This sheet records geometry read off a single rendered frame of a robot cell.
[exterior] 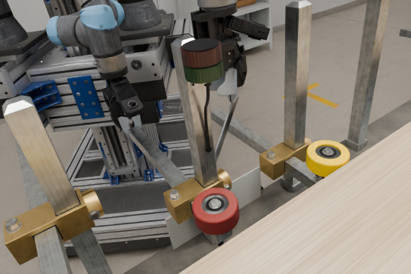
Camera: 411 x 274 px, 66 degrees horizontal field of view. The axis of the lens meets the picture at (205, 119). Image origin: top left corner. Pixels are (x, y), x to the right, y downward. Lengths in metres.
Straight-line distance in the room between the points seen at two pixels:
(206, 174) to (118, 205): 1.06
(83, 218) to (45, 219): 0.05
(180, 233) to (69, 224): 0.28
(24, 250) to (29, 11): 2.71
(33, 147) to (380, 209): 0.52
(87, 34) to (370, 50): 0.68
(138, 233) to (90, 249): 0.93
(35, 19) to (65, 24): 2.30
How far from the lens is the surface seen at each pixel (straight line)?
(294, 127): 0.74
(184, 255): 0.76
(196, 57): 0.45
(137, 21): 1.12
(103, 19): 0.78
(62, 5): 1.31
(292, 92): 0.70
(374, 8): 0.86
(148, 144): 0.81
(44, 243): 0.53
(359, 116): 0.97
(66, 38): 0.86
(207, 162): 0.61
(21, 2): 3.14
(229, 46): 0.62
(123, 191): 1.71
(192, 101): 0.53
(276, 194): 0.86
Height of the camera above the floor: 1.31
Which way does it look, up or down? 32 degrees down
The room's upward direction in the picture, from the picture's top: 8 degrees counter-clockwise
